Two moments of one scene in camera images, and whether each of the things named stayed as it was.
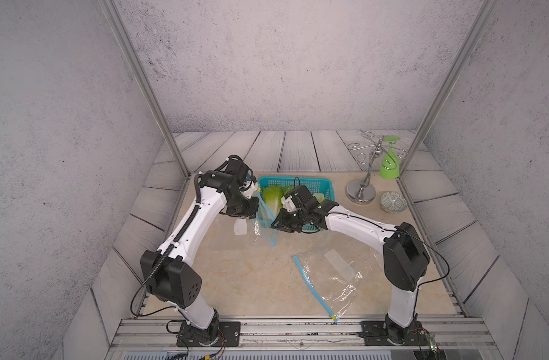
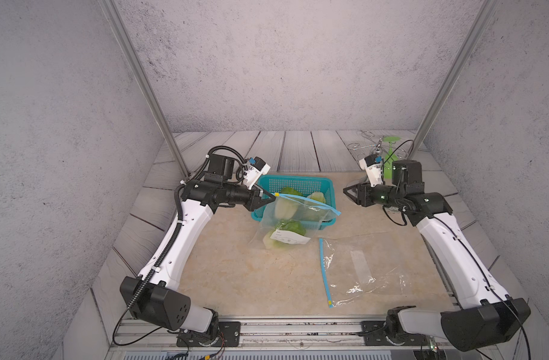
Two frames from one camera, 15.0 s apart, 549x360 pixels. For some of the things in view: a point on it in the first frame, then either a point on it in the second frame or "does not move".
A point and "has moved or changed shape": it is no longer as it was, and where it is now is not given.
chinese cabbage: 319,196 does not move
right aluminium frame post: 469,40 does not move
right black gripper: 282,223 to 363,190
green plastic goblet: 389,168 does not move
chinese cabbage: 272,196 to 283,225
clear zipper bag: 264,219 has moved or changed shape
